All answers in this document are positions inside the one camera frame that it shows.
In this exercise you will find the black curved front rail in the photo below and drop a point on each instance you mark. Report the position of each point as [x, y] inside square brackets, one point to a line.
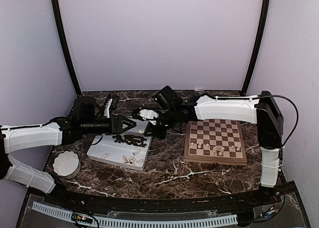
[239, 202]

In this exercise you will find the black right frame post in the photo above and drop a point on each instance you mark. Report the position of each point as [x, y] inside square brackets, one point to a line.
[256, 47]

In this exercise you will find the black frame post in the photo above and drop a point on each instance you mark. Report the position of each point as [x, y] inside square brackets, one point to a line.
[64, 46]
[256, 47]

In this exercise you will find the white scalloped ceramic bowl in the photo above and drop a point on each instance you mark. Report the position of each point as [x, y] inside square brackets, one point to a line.
[67, 164]

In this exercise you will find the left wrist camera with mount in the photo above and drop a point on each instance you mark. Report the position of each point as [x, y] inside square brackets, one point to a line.
[110, 105]

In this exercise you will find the white divided plastic tray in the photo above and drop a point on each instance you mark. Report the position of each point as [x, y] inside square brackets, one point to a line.
[105, 143]

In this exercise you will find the white slotted cable duct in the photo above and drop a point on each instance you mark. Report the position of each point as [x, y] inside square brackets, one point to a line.
[136, 220]

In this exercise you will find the wooden chess board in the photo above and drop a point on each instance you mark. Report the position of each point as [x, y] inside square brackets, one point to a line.
[216, 132]

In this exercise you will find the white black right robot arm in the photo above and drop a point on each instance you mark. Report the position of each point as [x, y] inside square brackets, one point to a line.
[261, 110]

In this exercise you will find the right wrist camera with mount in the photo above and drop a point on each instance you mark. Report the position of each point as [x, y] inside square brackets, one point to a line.
[144, 114]

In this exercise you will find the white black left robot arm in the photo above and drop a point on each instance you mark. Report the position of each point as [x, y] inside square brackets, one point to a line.
[86, 117]

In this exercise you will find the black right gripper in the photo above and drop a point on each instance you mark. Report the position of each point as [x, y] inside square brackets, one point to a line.
[159, 134]

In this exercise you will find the dark brown chess piece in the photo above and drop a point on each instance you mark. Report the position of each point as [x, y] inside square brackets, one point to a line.
[119, 139]
[133, 140]

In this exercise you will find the black left frame post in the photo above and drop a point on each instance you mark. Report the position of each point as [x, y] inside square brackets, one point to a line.
[64, 46]

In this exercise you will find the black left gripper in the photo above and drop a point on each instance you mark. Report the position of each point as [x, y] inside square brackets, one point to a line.
[116, 125]

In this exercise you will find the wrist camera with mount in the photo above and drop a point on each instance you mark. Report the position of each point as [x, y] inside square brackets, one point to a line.
[144, 114]
[110, 105]

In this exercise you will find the cream white chess queen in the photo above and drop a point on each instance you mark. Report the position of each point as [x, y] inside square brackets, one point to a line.
[220, 153]

